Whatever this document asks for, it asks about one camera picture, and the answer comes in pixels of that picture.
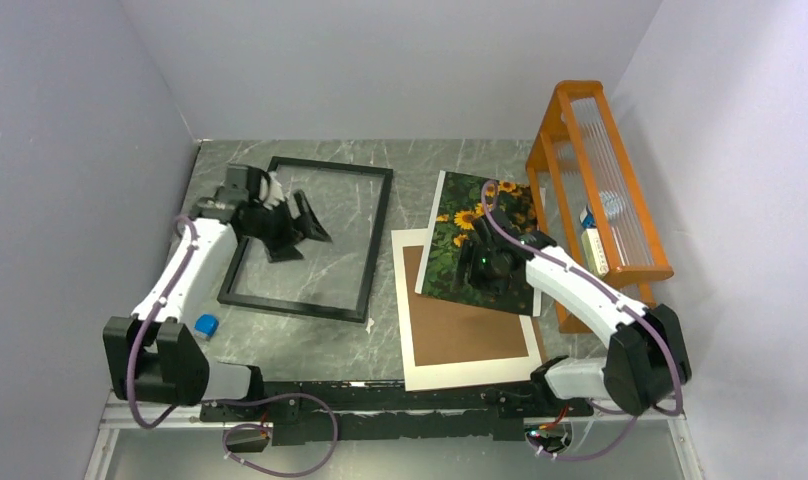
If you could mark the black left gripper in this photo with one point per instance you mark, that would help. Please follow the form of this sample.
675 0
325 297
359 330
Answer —
282 248

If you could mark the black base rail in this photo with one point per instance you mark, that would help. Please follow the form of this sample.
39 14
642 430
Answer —
307 411

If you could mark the brown backing board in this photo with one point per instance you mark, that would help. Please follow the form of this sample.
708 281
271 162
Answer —
441 332

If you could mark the blue small object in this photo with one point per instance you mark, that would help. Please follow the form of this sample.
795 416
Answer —
205 326

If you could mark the white mat backing board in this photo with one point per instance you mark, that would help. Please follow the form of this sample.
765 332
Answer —
439 377

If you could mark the clear acrylic sheet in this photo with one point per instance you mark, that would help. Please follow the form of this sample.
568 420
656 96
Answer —
311 238

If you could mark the black picture frame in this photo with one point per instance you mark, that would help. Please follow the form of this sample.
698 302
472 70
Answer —
377 232

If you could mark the orange wooden shelf rack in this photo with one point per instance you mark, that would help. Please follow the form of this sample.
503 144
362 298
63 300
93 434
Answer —
578 164

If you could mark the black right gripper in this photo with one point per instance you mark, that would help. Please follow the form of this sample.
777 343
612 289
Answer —
469 254

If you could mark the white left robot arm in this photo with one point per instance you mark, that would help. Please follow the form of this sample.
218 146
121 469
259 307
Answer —
151 353

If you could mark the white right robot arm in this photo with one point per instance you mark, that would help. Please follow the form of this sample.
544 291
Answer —
646 364

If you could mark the sunflower photo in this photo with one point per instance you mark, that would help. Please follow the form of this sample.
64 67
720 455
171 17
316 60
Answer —
456 208

